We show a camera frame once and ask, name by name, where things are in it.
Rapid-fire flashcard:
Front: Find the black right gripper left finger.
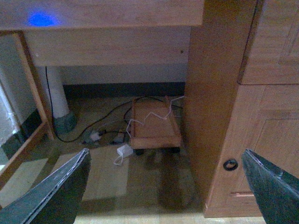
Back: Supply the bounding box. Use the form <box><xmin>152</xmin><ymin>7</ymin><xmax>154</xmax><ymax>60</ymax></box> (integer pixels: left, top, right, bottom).
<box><xmin>0</xmin><ymin>148</ymin><xmax>91</xmax><ymax>224</ymax></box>

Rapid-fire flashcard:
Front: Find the black floor cable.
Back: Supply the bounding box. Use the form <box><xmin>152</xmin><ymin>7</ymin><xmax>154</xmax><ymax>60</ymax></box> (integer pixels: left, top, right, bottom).
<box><xmin>45</xmin><ymin>66</ymin><xmax>169</xmax><ymax>143</ymax></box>

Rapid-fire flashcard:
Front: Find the wooden wheeled cart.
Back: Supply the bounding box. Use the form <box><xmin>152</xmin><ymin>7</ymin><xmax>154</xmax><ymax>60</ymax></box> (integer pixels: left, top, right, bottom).
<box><xmin>126</xmin><ymin>96</ymin><xmax>182</xmax><ymax>155</ymax></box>

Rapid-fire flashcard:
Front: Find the white pipe with base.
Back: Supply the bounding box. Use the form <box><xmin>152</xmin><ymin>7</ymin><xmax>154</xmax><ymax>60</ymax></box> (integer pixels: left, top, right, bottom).
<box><xmin>37</xmin><ymin>66</ymin><xmax>77</xmax><ymax>135</ymax></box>

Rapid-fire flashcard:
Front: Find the wooden side cabinet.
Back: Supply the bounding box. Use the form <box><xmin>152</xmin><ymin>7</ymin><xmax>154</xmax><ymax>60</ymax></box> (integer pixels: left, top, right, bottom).
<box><xmin>184</xmin><ymin>0</ymin><xmax>299</xmax><ymax>218</ymax></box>

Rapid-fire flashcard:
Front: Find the power strip with plugs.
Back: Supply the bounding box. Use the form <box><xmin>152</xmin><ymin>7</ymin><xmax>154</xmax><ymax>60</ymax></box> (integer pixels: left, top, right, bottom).
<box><xmin>80</xmin><ymin>129</ymin><xmax>127</xmax><ymax>147</ymax></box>

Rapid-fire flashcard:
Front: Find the black ring drawer pull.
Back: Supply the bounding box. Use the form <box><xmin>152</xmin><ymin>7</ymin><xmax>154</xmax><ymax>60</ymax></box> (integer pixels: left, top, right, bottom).
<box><xmin>223</xmin><ymin>159</ymin><xmax>239</xmax><ymax>172</ymax></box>

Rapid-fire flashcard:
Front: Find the wooden framed mirror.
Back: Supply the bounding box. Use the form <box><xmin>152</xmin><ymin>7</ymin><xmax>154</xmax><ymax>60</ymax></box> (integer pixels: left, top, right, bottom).
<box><xmin>0</xmin><ymin>31</ymin><xmax>54</xmax><ymax>187</ymax></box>

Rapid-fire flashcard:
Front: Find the wooden keyboard drawer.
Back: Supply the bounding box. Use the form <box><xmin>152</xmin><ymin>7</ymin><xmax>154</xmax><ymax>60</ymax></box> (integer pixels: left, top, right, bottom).
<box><xmin>0</xmin><ymin>0</ymin><xmax>204</xmax><ymax>66</ymax></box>

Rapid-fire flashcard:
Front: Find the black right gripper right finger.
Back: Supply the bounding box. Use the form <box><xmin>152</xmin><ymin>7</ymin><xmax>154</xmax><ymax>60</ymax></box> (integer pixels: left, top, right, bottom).
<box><xmin>242</xmin><ymin>149</ymin><xmax>299</xmax><ymax>224</ymax></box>

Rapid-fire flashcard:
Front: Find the white power adapter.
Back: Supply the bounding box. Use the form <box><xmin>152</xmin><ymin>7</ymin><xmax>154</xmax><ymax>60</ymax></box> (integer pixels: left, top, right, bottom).
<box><xmin>117</xmin><ymin>144</ymin><xmax>134</xmax><ymax>158</ymax></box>

